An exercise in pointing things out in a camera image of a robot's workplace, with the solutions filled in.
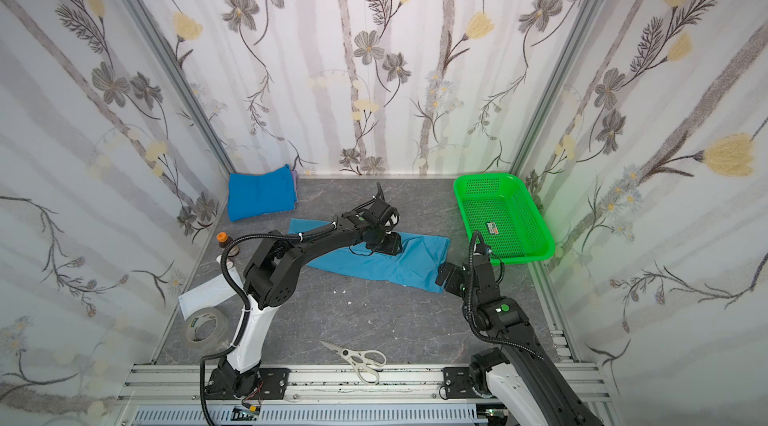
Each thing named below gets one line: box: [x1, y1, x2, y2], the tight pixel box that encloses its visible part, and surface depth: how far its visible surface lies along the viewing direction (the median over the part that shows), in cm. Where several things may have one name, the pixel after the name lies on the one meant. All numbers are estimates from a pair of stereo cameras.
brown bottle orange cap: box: [216, 232, 229, 248], surface depth 93 cm
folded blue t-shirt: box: [228, 164, 295, 222], surface depth 115 cm
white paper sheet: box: [178, 268, 244, 321], surface depth 92 cm
